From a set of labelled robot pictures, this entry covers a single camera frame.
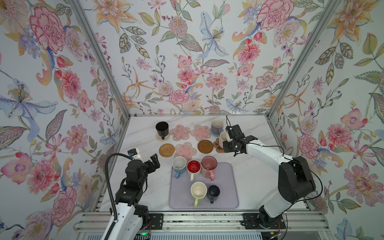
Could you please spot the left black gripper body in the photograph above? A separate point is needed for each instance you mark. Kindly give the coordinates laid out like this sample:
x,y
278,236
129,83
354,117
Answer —
x,y
145,170

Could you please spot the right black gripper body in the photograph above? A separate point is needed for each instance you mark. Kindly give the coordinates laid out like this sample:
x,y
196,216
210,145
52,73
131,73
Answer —
x,y
229,147

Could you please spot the cream mug pink handle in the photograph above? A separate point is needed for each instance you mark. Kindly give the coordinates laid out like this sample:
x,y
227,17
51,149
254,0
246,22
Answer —
x,y
223,138

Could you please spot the woven rattan round coaster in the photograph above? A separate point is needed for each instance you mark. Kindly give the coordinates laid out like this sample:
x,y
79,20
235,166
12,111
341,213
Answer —
x,y
167,150

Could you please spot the brown paw cork coaster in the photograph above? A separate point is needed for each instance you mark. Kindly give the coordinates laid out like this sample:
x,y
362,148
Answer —
x,y
217,146

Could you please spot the blue mug white inside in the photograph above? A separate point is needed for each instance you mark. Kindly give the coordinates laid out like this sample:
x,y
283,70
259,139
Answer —
x,y
179,165

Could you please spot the cream mug purple handle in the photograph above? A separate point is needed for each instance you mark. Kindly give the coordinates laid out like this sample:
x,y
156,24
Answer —
x,y
217,126

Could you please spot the black mug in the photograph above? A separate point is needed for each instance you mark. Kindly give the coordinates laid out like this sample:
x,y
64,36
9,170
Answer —
x,y
162,130

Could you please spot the pink flower coaster front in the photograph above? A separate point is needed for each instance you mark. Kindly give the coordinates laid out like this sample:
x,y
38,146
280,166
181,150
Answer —
x,y
185,150

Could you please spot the pink flower coaster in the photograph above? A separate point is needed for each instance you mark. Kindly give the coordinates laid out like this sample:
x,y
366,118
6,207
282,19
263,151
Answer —
x,y
180,133
201,132
185,150

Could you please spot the brown round wooden coaster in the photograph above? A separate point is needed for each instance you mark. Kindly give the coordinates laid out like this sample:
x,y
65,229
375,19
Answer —
x,y
205,146

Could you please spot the pink tall mug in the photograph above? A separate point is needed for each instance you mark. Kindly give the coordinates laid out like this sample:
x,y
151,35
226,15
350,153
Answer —
x,y
209,165

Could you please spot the cream mug green handle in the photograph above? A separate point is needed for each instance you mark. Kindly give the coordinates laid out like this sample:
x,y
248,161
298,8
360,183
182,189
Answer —
x,y
199,191

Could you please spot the small dark blue mug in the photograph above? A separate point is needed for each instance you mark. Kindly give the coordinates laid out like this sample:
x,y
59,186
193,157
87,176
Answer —
x,y
213,193

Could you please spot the multicolour embroidered round coaster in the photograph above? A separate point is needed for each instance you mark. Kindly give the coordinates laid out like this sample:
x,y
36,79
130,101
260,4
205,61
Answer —
x,y
159,138

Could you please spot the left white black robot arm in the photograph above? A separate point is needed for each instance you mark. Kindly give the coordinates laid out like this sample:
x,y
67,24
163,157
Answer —
x,y
128,217

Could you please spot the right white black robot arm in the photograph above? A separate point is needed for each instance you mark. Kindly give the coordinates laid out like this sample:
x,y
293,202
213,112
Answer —
x,y
295,179

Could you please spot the lavender serving tray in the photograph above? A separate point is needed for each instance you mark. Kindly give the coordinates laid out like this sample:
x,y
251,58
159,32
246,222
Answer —
x,y
182,199

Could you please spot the red inside white mug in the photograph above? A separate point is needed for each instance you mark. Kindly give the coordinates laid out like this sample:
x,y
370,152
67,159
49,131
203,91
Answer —
x,y
194,169

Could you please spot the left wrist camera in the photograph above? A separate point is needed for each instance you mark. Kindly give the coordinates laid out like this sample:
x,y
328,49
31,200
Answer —
x,y
134,154

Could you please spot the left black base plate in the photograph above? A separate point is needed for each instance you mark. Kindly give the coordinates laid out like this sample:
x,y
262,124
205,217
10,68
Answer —
x,y
154,221

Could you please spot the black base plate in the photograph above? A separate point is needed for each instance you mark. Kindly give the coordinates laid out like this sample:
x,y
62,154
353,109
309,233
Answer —
x,y
154,221
252,221

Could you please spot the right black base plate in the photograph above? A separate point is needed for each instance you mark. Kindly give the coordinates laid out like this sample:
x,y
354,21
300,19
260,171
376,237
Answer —
x,y
252,221

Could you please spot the aluminium mounting rail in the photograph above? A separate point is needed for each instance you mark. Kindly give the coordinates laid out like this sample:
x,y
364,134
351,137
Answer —
x,y
297,221

